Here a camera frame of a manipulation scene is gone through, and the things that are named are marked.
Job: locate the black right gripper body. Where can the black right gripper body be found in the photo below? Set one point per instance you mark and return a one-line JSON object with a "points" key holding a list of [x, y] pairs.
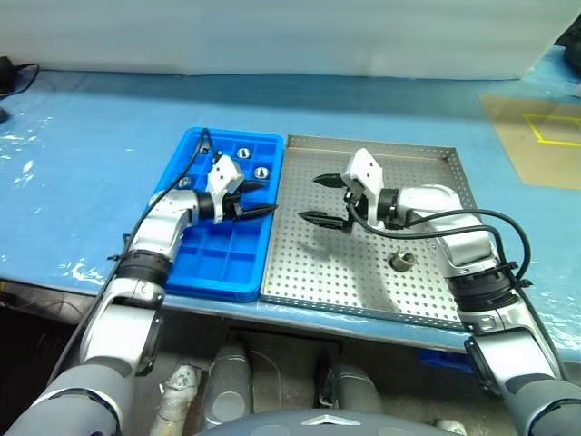
{"points": [[355, 200]]}

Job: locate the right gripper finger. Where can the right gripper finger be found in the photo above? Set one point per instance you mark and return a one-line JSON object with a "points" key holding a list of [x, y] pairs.
{"points": [[323, 220], [329, 180]]}

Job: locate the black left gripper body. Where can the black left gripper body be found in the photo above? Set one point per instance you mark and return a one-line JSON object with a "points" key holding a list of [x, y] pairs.
{"points": [[232, 205]]}

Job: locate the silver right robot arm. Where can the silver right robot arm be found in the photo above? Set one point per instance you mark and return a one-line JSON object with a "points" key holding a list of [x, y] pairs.
{"points": [[463, 240]]}

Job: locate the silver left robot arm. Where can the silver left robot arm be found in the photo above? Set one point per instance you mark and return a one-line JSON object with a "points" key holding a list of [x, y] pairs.
{"points": [[156, 220]]}

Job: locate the perforated steel tray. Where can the perforated steel tray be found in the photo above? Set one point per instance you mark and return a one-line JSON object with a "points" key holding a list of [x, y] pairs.
{"points": [[318, 272]]}

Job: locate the blue compartment tray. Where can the blue compartment tray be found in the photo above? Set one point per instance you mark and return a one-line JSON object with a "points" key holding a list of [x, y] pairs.
{"points": [[218, 263]]}

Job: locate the metal roller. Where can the metal roller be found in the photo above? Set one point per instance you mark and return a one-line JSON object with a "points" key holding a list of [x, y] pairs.
{"points": [[184, 182], [403, 261], [243, 153], [261, 172]]}

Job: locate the dark grey rounded leg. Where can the dark grey rounded leg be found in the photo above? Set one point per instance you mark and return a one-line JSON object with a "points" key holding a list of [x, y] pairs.
{"points": [[351, 386], [229, 386]]}

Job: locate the yellow tape square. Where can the yellow tape square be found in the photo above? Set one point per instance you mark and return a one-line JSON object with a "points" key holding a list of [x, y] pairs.
{"points": [[533, 127]]}

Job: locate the brown mat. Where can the brown mat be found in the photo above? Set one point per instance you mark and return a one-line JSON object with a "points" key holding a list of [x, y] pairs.
{"points": [[544, 159]]}

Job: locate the white grey wrapped object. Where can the white grey wrapped object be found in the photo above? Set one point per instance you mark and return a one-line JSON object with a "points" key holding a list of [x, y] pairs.
{"points": [[174, 395]]}

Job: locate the grey robot torso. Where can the grey robot torso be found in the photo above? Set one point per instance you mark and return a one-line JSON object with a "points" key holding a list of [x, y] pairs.
{"points": [[318, 423]]}

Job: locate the black power adapter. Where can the black power adapter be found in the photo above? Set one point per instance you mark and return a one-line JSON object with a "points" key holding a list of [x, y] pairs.
{"points": [[4, 72]]}

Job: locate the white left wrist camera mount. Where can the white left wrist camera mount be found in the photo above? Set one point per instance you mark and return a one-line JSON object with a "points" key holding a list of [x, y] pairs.
{"points": [[224, 175]]}

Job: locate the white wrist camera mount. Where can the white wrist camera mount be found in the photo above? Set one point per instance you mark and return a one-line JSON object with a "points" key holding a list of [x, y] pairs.
{"points": [[365, 169], [224, 175]]}

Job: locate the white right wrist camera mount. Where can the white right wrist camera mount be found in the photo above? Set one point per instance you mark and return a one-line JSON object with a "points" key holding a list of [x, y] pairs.
{"points": [[365, 169]]}

